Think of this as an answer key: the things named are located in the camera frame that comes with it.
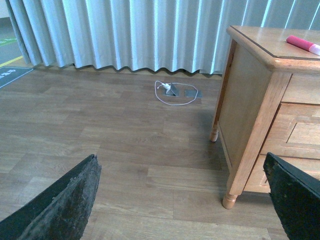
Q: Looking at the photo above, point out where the white plug adapter on floor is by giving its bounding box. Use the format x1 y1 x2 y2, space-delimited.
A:
162 83 171 90

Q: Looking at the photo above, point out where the green floor marking sticker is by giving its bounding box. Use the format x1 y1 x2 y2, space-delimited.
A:
0 37 17 46

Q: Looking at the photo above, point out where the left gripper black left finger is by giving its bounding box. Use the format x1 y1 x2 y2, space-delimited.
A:
0 154 102 240

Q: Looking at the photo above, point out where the white cable on floor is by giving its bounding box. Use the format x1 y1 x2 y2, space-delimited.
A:
154 80 198 107

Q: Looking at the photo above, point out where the wooden nightstand cabinet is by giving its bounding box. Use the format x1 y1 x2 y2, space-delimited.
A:
210 25 320 209

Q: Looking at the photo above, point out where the dark floor sign sticker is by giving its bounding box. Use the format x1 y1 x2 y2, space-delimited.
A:
0 66 34 88

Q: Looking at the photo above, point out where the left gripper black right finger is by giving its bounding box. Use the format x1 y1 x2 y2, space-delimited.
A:
263 152 320 240

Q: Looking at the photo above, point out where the wooden drawer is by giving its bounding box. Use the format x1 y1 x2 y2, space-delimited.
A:
261 103 320 159
244 155 320 193

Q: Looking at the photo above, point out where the pink highlighter marker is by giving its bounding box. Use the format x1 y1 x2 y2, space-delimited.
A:
286 35 320 56

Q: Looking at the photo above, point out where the closed metal floor plate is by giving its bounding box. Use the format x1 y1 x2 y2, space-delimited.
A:
184 89 203 98

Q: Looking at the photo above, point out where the open metal floor socket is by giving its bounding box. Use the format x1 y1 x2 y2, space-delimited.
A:
164 83 180 97

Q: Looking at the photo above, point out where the light blue pleated curtain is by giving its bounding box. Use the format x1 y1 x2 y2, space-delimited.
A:
6 0 320 74

